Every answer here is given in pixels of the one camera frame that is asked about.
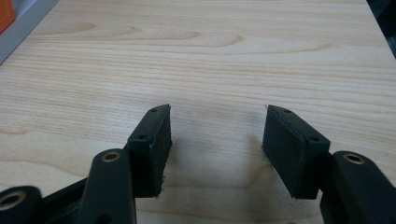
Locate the grey two-tier shoe rack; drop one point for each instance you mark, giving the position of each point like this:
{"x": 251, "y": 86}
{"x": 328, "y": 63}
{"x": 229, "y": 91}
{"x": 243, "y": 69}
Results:
{"x": 21, "y": 28}

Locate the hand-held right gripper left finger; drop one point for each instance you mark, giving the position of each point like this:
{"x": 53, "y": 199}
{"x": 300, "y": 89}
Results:
{"x": 149, "y": 155}

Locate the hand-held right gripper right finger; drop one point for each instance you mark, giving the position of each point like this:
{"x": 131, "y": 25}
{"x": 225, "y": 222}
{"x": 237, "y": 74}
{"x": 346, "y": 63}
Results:
{"x": 292, "y": 152}

